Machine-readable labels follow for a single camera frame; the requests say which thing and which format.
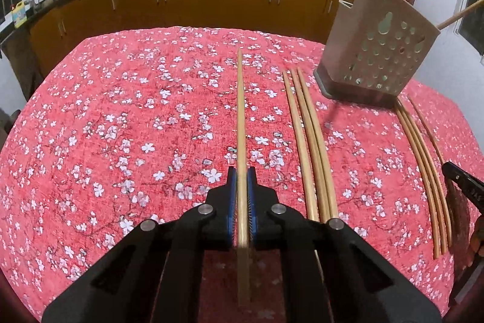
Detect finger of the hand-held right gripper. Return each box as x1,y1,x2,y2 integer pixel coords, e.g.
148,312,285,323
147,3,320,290
442,161,484,212
449,262,484,308

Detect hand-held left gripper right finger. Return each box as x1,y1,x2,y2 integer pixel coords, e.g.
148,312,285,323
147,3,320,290
247,166,443,323

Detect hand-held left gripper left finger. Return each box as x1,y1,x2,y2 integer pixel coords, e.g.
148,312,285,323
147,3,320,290
41,166,239,323

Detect wooden chopstick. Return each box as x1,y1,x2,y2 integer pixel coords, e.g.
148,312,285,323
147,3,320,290
394,104,442,259
404,101,453,246
437,0,484,31
399,103,449,255
290,69,329,223
296,66,339,221
235,49,252,306
282,70,320,222
408,96,447,166

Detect beige perforated utensil holder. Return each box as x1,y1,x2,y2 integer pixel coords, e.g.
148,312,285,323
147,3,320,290
313,0,441,109

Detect red floral tablecloth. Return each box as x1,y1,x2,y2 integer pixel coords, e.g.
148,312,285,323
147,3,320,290
0,26,484,323

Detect dark sliding window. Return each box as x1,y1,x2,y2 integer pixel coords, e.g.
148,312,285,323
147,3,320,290
456,0,484,55

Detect yellow lower kitchen cabinets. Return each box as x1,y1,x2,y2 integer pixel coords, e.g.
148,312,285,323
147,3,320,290
28,0,358,77

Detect yellow detergent bottle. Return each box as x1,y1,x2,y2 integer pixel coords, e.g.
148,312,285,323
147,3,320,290
11,1,27,29

